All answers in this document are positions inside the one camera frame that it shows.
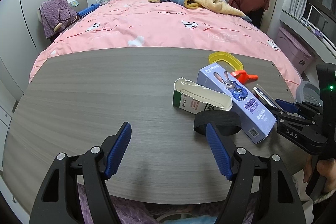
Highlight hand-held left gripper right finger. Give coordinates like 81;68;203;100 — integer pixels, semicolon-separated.
205;124;307;224

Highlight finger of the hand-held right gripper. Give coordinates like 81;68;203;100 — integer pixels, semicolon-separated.
272;109;319;127
275;99;324;122

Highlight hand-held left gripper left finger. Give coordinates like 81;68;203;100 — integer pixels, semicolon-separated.
29;122;132;224

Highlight grey plastic perforated basket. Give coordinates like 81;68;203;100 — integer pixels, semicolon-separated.
296;81;322;106

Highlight black elastic band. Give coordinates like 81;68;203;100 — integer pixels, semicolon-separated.
193;110;241;136

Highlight purple rabbit print box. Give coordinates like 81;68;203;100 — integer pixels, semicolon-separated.
197;64;277;144

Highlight orange plastic wand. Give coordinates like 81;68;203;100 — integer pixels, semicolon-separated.
230;70;259;84

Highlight torn white box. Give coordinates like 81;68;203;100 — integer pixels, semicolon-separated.
172;77;233;111

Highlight yellow plastic ring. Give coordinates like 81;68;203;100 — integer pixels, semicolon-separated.
208;51;244;73

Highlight person's right hand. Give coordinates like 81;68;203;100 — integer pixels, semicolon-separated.
303;155;336;205

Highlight pink storage box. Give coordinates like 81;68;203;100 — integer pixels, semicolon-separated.
277;27;315;73

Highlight light blue fluffy item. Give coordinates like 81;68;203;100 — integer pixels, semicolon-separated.
168;215;218;224

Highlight white window sill bench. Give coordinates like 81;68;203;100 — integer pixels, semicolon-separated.
280;9;336;67

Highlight black chair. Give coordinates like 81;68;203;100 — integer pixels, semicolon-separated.
248;7;264;29

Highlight yellow fleece garment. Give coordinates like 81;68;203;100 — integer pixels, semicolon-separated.
184;0;247;17

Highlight bed with pink duvet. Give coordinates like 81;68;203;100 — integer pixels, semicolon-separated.
29;0;302;85

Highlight blue plastic toy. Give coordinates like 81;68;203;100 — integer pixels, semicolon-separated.
77;3;101;17

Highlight purple fleece jacket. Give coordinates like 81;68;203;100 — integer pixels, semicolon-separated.
40;0;80;39

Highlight white metal rail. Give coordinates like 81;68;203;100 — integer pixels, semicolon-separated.
298;3;328;30

